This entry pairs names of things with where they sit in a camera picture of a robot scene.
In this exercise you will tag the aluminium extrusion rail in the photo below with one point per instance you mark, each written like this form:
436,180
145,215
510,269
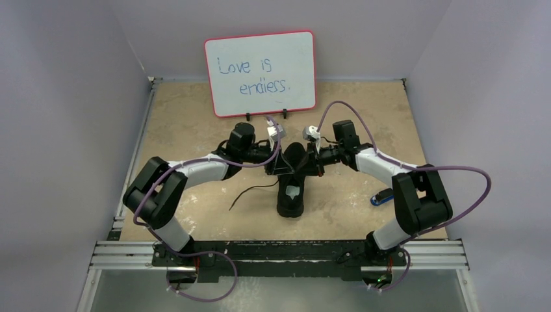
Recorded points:
136,255

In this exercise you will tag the red framed whiteboard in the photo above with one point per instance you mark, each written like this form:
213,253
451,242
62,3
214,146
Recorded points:
261,73

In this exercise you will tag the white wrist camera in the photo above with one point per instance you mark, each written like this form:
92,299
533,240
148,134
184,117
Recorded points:
311,134
275,131

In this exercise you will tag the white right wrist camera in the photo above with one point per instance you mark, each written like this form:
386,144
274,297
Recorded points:
311,134

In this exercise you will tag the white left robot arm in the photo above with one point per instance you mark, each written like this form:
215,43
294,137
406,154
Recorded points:
156,191

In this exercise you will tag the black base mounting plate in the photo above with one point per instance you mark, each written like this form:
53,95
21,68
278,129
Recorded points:
348,260

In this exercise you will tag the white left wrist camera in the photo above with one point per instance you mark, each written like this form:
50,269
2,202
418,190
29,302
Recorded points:
275,131

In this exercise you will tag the blue black marker eraser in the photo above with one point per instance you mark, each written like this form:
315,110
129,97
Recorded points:
382,197

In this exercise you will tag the black shoe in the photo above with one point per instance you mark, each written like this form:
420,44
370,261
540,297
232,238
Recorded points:
291,186

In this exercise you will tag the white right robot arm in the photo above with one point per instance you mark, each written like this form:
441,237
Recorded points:
420,200

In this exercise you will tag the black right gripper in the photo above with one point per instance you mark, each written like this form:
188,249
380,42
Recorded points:
316,161

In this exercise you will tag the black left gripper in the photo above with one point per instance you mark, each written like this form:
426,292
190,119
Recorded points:
273,168

